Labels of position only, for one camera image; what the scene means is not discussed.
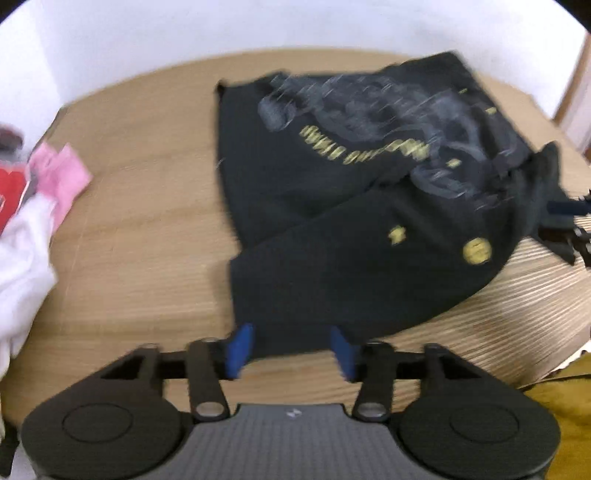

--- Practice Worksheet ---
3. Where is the wooden door frame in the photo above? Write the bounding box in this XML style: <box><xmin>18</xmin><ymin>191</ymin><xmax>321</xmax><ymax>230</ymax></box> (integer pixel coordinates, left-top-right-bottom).
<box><xmin>555</xmin><ymin>69</ymin><xmax>591</xmax><ymax>163</ymax></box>

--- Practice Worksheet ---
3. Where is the black printed shirt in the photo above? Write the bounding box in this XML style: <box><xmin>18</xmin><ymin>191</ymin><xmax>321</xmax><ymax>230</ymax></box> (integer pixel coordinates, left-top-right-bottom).
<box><xmin>217</xmin><ymin>52</ymin><xmax>579</xmax><ymax>361</ymax></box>

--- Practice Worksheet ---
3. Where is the maroon patterned cloth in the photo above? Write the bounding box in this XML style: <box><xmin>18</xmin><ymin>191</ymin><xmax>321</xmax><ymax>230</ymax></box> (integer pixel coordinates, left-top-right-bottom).
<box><xmin>0</xmin><ymin>124</ymin><xmax>25</xmax><ymax>154</ymax></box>

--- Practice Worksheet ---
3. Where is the pink cloth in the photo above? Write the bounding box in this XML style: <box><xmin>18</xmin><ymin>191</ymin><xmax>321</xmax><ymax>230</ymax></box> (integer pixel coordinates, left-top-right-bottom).
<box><xmin>28</xmin><ymin>142</ymin><xmax>93</xmax><ymax>234</ymax></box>

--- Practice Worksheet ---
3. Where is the red cloth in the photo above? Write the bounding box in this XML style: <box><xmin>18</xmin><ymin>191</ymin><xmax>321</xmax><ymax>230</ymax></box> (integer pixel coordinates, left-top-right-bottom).
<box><xmin>0</xmin><ymin>167</ymin><xmax>32</xmax><ymax>235</ymax></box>

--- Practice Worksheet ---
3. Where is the white cloth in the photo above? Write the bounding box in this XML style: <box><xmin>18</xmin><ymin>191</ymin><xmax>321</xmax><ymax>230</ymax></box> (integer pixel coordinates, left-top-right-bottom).
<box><xmin>0</xmin><ymin>194</ymin><xmax>58</xmax><ymax>384</ymax></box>

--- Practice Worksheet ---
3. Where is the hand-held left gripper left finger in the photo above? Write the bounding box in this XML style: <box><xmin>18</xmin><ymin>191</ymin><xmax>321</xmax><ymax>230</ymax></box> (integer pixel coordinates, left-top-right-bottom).
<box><xmin>99</xmin><ymin>323</ymin><xmax>256</xmax><ymax>422</ymax></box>

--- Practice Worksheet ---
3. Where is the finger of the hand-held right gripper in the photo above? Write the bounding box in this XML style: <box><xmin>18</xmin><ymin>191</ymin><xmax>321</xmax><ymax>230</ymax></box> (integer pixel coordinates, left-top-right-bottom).
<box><xmin>539</xmin><ymin>223</ymin><xmax>591</xmax><ymax>267</ymax></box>
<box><xmin>546</xmin><ymin>191</ymin><xmax>591</xmax><ymax>217</ymax></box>

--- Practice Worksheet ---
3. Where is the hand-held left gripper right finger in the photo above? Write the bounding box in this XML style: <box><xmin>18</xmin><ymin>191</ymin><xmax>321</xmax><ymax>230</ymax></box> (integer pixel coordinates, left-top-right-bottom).
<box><xmin>329</xmin><ymin>325</ymin><xmax>485</xmax><ymax>422</ymax></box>

